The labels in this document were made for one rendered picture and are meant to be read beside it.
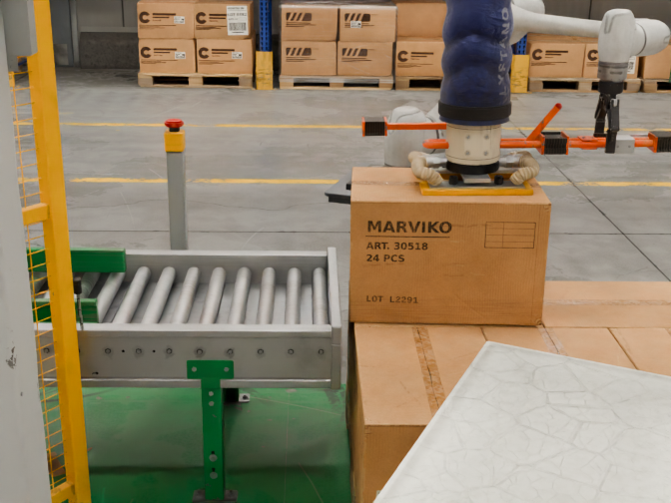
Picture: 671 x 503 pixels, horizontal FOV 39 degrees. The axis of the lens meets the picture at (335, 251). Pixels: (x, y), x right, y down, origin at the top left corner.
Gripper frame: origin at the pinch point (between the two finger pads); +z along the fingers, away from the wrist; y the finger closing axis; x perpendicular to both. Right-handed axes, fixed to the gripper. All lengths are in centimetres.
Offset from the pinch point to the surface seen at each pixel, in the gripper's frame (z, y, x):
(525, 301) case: 45, 23, -25
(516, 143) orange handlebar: -0.9, 3.9, -28.4
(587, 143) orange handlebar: -1.3, 4.0, -6.3
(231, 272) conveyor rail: 56, -26, -122
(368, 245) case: 28, 21, -74
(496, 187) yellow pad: 10.6, 14.0, -35.4
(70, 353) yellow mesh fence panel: 52, 50, -159
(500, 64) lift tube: -26.0, 9.7, -36.3
